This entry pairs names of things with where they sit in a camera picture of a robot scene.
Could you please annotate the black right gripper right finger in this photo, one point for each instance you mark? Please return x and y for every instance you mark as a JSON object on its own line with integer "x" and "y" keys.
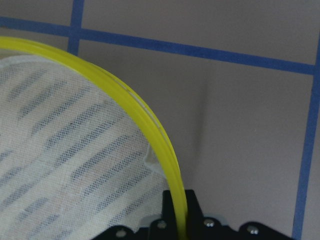
{"x": 199, "y": 226}

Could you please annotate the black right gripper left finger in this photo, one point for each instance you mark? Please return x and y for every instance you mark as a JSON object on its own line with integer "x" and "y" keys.
{"x": 165, "y": 227}

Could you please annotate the yellow steamer basket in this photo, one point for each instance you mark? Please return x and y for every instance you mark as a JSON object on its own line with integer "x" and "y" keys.
{"x": 136, "y": 109}

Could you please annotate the white steamer cloth liner upper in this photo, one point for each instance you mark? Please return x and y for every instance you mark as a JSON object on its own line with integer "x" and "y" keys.
{"x": 72, "y": 162}

